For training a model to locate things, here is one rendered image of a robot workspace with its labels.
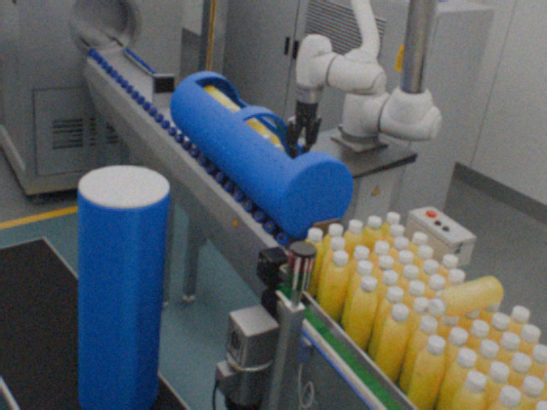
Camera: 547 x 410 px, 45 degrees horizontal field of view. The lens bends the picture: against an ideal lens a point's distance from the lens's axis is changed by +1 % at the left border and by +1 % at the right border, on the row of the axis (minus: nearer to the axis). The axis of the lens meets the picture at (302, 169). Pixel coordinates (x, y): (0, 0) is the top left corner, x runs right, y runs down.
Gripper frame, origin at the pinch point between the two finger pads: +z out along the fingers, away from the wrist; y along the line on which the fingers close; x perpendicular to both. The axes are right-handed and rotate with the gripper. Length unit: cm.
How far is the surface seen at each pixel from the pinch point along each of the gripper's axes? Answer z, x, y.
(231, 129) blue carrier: -3.6, -19.0, 16.4
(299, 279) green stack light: -4, 68, 43
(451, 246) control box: 6, 57, -19
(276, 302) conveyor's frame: 26, 39, 28
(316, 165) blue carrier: -7.2, 21.3, 8.0
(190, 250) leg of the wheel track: 84, -76, 0
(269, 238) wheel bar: 22.0, 13.1, 16.2
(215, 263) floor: 114, -103, -28
